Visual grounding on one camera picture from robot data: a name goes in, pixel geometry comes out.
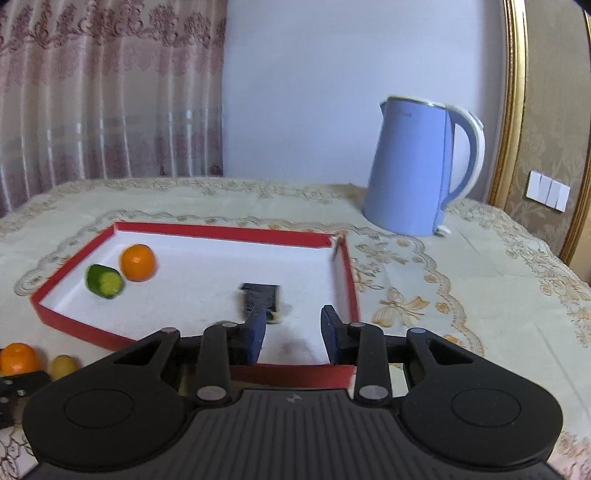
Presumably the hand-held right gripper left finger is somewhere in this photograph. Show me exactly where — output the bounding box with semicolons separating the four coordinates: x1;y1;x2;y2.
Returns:
113;314;267;407

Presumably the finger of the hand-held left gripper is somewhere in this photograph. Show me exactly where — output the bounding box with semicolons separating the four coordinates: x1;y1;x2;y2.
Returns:
0;370;51;431

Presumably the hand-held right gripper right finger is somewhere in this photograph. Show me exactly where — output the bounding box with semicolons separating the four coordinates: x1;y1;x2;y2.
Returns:
321;305;485;407

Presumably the orange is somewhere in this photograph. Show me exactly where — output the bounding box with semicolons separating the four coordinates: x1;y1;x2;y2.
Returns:
119;244;157;283
0;342;42;377

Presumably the dark eggplant piece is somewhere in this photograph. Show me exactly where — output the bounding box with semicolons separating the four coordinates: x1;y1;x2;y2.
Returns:
239;282;289;326

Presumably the small yellow fruit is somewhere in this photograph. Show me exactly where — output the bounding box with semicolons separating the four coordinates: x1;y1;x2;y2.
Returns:
48;354;80;381

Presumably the red cardboard box tray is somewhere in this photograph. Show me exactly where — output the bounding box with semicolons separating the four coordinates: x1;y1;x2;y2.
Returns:
30;222;362;391

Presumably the green cucumber piece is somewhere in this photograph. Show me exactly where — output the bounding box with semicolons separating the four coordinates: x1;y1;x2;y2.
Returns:
85;264;125;300

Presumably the embroidered cream tablecloth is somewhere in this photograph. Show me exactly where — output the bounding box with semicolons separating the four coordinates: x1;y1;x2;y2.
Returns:
0;178;591;476

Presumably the blue electric kettle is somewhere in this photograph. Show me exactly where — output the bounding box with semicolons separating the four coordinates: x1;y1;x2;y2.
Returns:
361;95;486;238

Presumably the pink patterned curtain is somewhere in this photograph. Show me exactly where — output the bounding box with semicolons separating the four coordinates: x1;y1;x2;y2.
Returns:
0;0;227;215

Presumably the gold moulding strip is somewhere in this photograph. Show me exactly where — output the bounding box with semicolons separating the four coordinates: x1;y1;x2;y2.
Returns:
561;14;591;271
487;0;529;206

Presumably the white wall light switch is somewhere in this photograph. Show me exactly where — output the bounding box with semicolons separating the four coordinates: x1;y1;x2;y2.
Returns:
526;170;570;213

